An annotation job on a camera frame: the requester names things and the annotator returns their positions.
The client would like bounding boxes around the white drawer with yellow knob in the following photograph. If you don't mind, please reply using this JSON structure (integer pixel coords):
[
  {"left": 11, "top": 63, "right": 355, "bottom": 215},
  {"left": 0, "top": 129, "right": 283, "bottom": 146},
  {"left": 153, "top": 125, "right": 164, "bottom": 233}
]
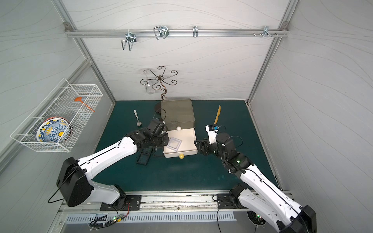
[{"left": 163, "top": 128, "right": 198, "bottom": 158}]

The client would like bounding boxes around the clear glass cup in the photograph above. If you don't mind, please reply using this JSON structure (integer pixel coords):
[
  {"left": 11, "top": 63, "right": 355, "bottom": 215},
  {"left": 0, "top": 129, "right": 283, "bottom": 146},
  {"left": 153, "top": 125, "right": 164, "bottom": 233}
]
[{"left": 141, "top": 70, "right": 155, "bottom": 95}]

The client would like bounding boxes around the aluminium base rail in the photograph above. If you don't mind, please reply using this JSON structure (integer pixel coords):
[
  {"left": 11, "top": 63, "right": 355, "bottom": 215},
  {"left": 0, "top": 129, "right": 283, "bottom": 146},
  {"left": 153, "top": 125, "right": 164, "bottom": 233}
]
[{"left": 57, "top": 190, "right": 229, "bottom": 214}]

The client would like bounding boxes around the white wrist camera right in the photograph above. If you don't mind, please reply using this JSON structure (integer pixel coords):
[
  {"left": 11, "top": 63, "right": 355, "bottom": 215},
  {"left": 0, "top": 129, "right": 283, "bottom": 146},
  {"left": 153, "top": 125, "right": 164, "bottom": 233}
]
[{"left": 206, "top": 124, "right": 220, "bottom": 145}]

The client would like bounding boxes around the blue yellow patterned plate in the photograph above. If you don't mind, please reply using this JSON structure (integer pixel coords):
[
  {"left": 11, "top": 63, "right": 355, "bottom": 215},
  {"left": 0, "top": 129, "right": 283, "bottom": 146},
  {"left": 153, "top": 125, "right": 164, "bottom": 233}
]
[{"left": 36, "top": 117, "right": 71, "bottom": 143}]

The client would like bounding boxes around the dark metal scroll stand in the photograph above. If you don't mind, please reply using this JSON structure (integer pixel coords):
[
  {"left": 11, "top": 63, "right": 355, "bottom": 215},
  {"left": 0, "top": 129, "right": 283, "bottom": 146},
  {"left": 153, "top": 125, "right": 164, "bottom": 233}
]
[{"left": 140, "top": 66, "right": 178, "bottom": 101}]

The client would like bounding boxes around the white wire basket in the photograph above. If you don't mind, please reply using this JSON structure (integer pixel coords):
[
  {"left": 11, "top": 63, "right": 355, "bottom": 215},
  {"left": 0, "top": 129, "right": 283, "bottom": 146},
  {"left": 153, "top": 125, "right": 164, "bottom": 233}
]
[{"left": 10, "top": 79, "right": 103, "bottom": 152}]

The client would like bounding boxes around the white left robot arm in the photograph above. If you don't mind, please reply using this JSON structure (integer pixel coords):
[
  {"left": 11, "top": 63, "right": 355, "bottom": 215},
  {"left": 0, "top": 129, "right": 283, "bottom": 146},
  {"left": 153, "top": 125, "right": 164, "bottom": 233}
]
[{"left": 56, "top": 119, "right": 169, "bottom": 210}]

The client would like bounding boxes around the yellow wooden knife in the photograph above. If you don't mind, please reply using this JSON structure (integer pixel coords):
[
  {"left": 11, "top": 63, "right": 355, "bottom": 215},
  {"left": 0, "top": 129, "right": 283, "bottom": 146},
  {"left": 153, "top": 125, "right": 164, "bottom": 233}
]
[{"left": 214, "top": 105, "right": 221, "bottom": 124}]

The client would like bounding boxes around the metal hook right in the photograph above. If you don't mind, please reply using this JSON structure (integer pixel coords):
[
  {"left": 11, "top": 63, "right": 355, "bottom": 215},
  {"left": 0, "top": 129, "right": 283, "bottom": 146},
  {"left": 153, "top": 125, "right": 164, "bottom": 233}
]
[{"left": 253, "top": 26, "right": 278, "bottom": 38}]

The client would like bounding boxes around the olive green drawer cabinet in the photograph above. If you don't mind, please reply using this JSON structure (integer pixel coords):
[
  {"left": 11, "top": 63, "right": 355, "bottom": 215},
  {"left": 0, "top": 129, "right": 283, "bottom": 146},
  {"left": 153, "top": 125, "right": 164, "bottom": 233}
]
[{"left": 161, "top": 99, "right": 195, "bottom": 131}]

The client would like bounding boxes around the black brooch box left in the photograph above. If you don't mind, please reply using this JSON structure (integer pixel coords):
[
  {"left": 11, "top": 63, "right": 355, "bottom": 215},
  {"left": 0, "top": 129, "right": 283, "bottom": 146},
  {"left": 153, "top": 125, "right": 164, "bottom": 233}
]
[{"left": 136, "top": 147, "right": 153, "bottom": 166}]

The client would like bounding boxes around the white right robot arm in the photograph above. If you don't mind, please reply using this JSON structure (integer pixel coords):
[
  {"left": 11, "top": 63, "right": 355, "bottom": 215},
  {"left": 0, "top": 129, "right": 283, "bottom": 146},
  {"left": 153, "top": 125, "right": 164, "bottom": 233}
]
[{"left": 194, "top": 133, "right": 317, "bottom": 233}]

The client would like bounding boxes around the metal hook centre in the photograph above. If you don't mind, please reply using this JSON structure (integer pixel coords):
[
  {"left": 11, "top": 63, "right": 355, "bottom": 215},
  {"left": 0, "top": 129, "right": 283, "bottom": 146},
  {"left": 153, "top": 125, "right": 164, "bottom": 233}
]
[{"left": 153, "top": 26, "right": 170, "bottom": 40}]

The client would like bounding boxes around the metal hook small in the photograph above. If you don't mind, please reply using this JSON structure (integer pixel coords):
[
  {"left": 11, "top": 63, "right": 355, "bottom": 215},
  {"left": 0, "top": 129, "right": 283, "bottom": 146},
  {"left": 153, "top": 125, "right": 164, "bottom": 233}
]
[{"left": 192, "top": 26, "right": 198, "bottom": 38}]

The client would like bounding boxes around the metal spoon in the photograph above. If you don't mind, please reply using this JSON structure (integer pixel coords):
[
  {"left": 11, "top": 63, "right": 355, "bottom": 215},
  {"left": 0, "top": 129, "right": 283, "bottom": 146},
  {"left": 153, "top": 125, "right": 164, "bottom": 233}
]
[{"left": 134, "top": 110, "right": 142, "bottom": 127}]

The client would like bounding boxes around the metal hook left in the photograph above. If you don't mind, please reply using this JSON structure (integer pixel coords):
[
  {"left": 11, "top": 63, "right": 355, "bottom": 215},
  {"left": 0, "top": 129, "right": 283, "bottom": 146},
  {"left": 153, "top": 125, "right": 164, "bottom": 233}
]
[{"left": 121, "top": 31, "right": 137, "bottom": 51}]

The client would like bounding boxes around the white brooch box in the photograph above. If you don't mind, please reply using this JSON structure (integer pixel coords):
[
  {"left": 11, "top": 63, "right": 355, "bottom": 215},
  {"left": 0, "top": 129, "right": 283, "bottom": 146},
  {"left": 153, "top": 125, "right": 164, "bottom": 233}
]
[{"left": 166, "top": 137, "right": 182, "bottom": 151}]

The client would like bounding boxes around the aluminium top rail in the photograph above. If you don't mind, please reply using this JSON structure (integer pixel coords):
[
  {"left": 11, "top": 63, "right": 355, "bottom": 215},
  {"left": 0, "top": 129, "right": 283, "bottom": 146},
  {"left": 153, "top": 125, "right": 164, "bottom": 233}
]
[{"left": 65, "top": 27, "right": 290, "bottom": 39}]

